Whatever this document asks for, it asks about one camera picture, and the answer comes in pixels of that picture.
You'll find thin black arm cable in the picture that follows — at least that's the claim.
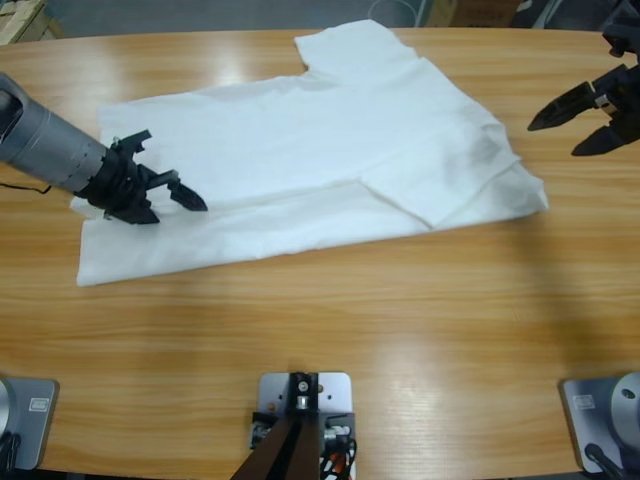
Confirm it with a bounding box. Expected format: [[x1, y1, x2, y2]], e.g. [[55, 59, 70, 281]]
[[0, 182, 54, 194]]

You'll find black base cable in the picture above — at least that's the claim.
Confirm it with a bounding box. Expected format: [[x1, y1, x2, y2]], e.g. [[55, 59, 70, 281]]
[[0, 433, 22, 472], [583, 442, 629, 476]]

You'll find brown cardboard box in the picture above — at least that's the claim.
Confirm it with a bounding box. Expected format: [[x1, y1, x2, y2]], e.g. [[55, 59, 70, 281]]
[[427, 0, 519, 29]]

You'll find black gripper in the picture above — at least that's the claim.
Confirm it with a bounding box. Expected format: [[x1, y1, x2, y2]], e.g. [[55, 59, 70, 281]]
[[527, 63, 640, 157], [74, 147, 209, 226]]

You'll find black chair base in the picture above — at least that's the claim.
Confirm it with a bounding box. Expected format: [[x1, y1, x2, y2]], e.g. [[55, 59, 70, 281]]
[[509, 0, 640, 35]]

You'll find black orange cable bundle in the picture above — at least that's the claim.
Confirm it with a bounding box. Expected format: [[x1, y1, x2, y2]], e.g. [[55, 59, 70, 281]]
[[319, 424, 359, 480]]

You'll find wrist dark camera bracket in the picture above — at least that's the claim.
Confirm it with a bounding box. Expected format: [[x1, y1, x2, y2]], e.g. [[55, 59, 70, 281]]
[[602, 17, 640, 59]]

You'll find arm grey base plate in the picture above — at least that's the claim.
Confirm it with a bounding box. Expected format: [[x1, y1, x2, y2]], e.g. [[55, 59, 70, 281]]
[[558, 370, 640, 474], [0, 377, 60, 471]]

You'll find wrist black camera bracket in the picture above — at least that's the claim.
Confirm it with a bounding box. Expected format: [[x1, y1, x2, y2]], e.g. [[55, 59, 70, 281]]
[[110, 128, 153, 161]]

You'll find white T-shirt with small print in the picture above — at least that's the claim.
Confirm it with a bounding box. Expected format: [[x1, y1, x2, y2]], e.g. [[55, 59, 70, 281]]
[[69, 18, 550, 289]]

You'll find white round hoop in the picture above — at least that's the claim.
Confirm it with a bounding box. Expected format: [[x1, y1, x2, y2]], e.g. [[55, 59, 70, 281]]
[[368, 0, 417, 26]]

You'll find grey white mount block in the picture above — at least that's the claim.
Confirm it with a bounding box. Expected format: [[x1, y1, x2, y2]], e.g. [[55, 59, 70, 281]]
[[257, 370, 357, 480]]

